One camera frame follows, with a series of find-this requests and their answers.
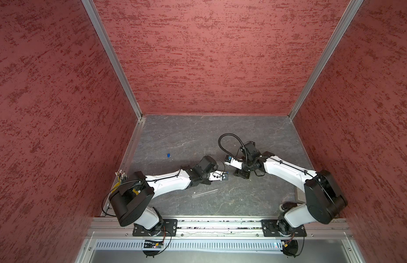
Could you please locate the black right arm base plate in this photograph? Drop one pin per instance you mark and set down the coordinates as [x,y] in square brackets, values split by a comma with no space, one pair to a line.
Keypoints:
[272,228]

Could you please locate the aluminium corner frame post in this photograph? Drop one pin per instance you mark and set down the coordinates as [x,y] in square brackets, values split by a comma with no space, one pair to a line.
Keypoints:
[333,42]
[112,56]

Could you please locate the white slotted cable duct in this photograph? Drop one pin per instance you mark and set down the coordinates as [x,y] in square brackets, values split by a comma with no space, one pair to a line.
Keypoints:
[240,246]

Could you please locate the aluminium front rail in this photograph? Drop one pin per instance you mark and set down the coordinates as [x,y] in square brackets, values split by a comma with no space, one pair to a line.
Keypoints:
[222,227]

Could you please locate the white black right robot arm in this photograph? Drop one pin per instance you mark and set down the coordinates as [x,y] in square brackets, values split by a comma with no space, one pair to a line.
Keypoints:
[324,199]

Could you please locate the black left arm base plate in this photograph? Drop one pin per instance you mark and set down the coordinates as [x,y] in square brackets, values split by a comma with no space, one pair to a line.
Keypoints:
[166,226]

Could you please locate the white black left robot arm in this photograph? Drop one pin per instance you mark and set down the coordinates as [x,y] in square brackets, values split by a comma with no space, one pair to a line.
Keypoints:
[130,200]

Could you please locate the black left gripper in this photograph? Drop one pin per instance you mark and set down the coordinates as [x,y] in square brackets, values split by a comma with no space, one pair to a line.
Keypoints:
[206,182]

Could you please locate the aluminium corner frame post left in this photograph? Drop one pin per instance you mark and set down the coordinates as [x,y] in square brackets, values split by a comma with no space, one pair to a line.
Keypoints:
[112,56]

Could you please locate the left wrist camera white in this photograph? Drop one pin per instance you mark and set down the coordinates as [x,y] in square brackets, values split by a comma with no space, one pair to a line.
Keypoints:
[218,176]

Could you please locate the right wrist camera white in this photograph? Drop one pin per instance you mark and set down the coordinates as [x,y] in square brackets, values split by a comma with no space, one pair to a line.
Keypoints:
[233,162]

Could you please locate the pencils in cup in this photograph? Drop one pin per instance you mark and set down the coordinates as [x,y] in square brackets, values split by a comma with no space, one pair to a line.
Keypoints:
[122,177]

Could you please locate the aluminium corner frame post right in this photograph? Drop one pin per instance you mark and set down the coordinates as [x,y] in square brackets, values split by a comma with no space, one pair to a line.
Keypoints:
[333,42]

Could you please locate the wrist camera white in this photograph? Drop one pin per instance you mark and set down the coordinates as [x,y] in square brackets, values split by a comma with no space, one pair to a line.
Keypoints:
[233,162]
[218,176]

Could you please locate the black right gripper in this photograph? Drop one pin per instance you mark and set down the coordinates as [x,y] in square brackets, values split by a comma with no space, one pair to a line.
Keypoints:
[240,173]

